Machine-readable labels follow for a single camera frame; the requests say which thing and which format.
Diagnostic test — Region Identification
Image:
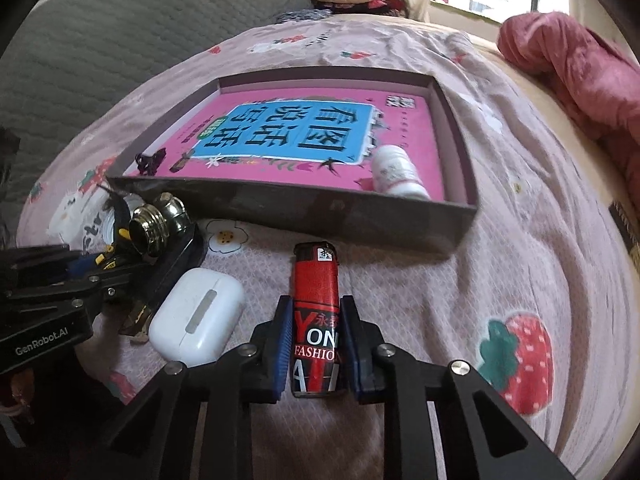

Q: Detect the white earbuds case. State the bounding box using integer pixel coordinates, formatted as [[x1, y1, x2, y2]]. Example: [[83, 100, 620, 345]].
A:
[[148, 267, 247, 364]]

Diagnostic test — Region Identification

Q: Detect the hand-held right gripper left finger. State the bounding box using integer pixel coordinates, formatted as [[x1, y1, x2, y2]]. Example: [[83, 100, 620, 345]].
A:
[[70, 295, 295, 480]]

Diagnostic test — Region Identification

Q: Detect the grey quilted headboard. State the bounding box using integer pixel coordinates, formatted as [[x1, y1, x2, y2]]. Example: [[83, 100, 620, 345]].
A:
[[0, 0, 314, 241]]

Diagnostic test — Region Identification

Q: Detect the black hair clip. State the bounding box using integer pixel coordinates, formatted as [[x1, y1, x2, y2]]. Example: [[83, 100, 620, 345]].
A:
[[134, 148, 167, 176]]

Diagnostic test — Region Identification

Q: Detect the pink crumpled duvet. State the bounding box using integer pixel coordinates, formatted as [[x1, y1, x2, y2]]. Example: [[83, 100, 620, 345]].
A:
[[497, 10, 640, 213]]

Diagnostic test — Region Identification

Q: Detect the black and yellow wristwatch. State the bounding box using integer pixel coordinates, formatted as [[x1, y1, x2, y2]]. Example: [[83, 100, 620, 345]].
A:
[[96, 184, 207, 313]]

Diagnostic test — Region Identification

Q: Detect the red and black lighter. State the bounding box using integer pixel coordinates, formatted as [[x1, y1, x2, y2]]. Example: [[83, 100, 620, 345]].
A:
[[290, 242, 342, 400]]

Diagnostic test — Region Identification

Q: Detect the pink and blue book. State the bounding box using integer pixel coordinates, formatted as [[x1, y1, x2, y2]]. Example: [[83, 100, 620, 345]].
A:
[[122, 92, 446, 204]]

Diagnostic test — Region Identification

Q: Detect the pink strawberry print bedsheet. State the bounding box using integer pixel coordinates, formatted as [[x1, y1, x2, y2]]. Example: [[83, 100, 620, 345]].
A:
[[15, 12, 640, 480]]

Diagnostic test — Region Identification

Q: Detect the white plastic bottle cap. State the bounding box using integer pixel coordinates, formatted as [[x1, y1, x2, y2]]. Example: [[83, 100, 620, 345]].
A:
[[100, 210, 132, 254]]

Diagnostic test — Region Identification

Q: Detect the dark patterned cloth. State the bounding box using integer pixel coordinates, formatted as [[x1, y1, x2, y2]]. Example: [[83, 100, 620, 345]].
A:
[[274, 7, 332, 24]]

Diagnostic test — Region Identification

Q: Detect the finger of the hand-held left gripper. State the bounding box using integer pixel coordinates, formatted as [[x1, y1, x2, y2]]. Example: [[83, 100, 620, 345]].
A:
[[0, 244, 108, 283], [0, 275, 132, 313]]

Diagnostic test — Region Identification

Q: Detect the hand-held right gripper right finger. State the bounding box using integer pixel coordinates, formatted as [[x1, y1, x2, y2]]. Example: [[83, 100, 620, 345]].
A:
[[340, 294, 577, 480]]

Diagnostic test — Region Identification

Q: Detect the shallow grey cardboard box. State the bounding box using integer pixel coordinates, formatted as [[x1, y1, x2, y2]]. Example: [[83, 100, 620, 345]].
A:
[[104, 64, 479, 261]]

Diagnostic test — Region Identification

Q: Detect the small white pill bottle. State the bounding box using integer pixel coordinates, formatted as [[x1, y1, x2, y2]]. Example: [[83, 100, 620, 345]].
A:
[[370, 143, 432, 200]]

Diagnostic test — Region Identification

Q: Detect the chrome metal knob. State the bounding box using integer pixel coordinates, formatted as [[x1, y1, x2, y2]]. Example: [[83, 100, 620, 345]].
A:
[[128, 192, 191, 261]]

